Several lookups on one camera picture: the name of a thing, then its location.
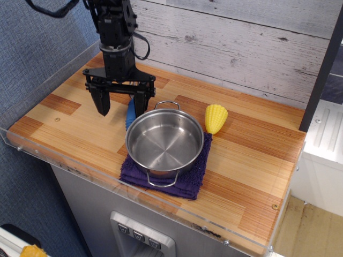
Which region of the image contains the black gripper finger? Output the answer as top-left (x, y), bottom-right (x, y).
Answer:
top-left (89, 84), bottom-right (110, 116)
top-left (133, 82), bottom-right (150, 117)

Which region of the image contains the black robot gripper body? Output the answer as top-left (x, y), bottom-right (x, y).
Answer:
top-left (83, 50), bottom-right (155, 97)

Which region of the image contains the blue handled grey spatula fork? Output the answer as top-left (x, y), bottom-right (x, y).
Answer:
top-left (125, 93), bottom-right (136, 130)

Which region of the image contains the stainless steel pot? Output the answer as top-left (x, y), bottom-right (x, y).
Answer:
top-left (125, 101), bottom-right (205, 187)

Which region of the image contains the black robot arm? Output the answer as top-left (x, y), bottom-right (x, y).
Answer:
top-left (83, 1), bottom-right (155, 116)

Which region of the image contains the yellow toy corn cob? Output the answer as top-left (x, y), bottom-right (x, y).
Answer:
top-left (205, 104), bottom-right (228, 134)

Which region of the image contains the purple folded cloth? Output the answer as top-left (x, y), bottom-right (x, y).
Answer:
top-left (120, 132), bottom-right (212, 200)

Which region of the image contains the grey cabinet with button panel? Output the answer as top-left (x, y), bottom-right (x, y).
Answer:
top-left (52, 166), bottom-right (245, 256)

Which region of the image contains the yellow object bottom left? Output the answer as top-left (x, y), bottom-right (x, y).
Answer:
top-left (20, 245), bottom-right (47, 257)

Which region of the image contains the white appliance at right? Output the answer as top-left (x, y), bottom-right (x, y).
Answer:
top-left (290, 100), bottom-right (342, 216)

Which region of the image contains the black braided cable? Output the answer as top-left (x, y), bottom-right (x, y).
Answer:
top-left (25, 0), bottom-right (81, 19)

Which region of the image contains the black right frame post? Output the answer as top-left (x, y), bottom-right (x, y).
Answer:
top-left (299, 7), bottom-right (342, 132)

